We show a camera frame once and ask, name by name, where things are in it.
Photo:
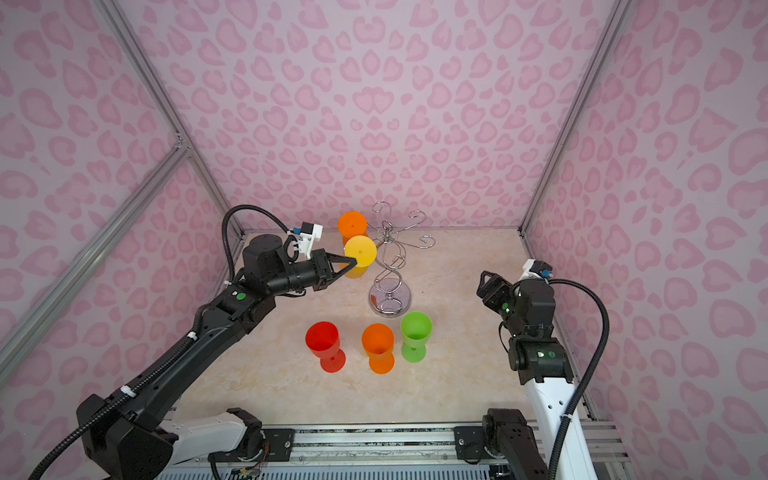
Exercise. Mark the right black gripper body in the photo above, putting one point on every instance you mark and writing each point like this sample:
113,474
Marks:
512,304

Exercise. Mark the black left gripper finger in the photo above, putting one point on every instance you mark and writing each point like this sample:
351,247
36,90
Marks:
341,259
331,275

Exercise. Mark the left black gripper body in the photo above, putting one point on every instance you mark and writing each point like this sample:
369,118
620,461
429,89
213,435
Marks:
303,275

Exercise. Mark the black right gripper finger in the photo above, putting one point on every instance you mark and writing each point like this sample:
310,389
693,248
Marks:
491,282
490,295

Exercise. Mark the yellow plastic wine glass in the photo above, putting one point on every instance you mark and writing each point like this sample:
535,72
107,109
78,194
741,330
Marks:
364,251

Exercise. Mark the dark orange wine glass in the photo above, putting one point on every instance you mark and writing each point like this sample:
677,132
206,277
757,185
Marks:
352,224

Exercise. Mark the red plastic wine glass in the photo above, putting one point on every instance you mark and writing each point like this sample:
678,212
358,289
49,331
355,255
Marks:
323,340

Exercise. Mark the orange plastic wine glass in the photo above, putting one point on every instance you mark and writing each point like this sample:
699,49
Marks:
378,342

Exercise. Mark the green plastic wine glass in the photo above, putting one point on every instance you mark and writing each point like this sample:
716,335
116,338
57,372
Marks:
416,329

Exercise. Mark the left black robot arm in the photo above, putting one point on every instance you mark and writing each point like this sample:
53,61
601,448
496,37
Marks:
122,433

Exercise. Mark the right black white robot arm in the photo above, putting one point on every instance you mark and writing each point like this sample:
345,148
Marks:
555,447

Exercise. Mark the chrome wine glass rack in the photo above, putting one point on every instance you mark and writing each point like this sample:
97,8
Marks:
389,295

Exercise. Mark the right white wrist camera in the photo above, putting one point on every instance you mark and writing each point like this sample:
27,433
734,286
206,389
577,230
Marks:
536,269

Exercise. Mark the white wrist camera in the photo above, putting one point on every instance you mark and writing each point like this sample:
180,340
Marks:
302,240
536,269

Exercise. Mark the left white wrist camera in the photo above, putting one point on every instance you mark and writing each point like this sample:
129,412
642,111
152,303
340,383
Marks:
302,240

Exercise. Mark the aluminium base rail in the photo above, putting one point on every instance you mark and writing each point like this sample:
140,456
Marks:
359,451

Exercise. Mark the aluminium frame corner profile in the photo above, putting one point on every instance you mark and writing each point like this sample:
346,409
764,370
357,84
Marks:
39,318

